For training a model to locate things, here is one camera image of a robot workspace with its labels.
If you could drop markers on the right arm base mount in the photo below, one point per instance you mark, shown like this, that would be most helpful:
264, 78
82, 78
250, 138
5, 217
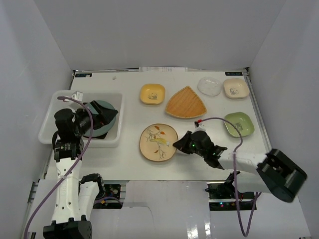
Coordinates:
222, 196

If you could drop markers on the cream square panda dish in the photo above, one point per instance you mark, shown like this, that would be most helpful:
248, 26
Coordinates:
236, 88

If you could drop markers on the blue-grey round plate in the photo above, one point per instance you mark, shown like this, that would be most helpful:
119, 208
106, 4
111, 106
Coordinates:
107, 127

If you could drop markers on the yellow square panda dish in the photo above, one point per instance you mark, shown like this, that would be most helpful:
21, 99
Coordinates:
152, 94

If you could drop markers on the white plastic bin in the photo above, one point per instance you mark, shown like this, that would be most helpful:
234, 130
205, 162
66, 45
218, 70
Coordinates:
115, 98

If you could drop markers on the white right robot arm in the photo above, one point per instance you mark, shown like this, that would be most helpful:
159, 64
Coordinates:
278, 174

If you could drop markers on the black square amber plate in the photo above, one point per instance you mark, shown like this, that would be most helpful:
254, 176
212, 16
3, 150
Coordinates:
97, 134

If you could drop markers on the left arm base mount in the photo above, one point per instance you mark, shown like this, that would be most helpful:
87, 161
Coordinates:
111, 190

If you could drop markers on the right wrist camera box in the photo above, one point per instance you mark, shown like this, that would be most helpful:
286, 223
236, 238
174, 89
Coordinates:
199, 126

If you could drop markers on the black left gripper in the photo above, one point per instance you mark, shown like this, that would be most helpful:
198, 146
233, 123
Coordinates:
97, 115

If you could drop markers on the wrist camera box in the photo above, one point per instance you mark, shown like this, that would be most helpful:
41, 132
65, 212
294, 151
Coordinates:
78, 96
199, 126

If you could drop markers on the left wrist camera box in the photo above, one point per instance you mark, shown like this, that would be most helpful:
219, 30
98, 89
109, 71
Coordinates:
78, 96

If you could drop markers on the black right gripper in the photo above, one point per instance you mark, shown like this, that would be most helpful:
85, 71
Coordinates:
182, 144

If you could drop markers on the woven bamboo triangular tray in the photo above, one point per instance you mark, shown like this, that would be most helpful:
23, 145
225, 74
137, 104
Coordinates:
185, 104

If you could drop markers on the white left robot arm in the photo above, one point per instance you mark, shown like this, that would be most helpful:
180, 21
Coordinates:
75, 196

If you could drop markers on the clear glass small dish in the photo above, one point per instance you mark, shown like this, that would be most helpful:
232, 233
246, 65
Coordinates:
209, 86

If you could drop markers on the beige bird pattern plate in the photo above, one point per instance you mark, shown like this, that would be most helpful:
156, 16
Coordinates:
156, 142

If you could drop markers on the green square panda dish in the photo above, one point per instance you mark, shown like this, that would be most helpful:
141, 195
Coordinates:
242, 122

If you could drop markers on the papers at table back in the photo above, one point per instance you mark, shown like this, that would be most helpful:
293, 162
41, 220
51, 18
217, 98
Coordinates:
163, 69

